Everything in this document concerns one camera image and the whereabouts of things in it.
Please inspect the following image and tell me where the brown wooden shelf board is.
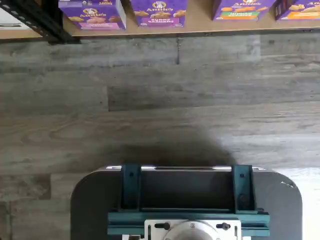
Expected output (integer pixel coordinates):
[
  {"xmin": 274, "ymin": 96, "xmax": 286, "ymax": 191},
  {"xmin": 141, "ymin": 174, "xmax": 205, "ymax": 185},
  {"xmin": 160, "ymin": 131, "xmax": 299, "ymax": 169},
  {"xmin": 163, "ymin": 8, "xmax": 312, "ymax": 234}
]
[{"xmin": 0, "ymin": 0, "xmax": 320, "ymax": 40}]

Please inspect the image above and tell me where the purple box with orange patch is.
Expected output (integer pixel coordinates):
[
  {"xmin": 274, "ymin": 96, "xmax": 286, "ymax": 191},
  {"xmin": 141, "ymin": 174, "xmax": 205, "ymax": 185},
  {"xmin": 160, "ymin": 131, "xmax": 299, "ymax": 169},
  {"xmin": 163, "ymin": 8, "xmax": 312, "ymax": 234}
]
[{"xmin": 274, "ymin": 0, "xmax": 320, "ymax": 22}]

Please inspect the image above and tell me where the teal metal mounting frame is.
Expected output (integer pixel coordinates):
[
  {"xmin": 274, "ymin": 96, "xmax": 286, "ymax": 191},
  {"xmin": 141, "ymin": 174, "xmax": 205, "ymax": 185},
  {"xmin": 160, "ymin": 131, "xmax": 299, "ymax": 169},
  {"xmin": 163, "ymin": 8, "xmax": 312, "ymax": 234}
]
[{"xmin": 107, "ymin": 163, "xmax": 271, "ymax": 237}]

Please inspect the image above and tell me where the white panel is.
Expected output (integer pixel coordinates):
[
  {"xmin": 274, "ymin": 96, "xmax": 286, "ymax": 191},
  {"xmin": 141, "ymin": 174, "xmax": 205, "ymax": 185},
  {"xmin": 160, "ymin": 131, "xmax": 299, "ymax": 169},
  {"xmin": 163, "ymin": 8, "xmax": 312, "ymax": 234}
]
[{"xmin": 0, "ymin": 7, "xmax": 34, "ymax": 31}]

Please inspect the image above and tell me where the dark rounded robot base platform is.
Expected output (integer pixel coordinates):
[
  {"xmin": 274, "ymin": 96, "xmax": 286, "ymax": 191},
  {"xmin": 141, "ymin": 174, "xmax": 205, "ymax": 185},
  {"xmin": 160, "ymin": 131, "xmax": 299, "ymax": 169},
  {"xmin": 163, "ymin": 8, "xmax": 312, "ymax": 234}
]
[{"xmin": 70, "ymin": 164, "xmax": 304, "ymax": 240}]

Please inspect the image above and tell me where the purple box with pink patch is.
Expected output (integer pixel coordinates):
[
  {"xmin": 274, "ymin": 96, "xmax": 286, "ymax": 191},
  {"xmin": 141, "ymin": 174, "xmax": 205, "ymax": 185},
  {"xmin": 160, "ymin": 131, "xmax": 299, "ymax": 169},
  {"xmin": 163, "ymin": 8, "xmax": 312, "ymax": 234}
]
[{"xmin": 58, "ymin": 0, "xmax": 127, "ymax": 31}]

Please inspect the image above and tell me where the purple box with green patch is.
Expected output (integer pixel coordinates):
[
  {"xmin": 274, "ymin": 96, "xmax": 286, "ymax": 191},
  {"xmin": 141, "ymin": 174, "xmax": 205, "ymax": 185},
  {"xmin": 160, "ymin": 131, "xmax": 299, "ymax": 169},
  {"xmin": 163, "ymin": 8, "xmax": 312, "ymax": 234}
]
[{"xmin": 211, "ymin": 0, "xmax": 278, "ymax": 22}]

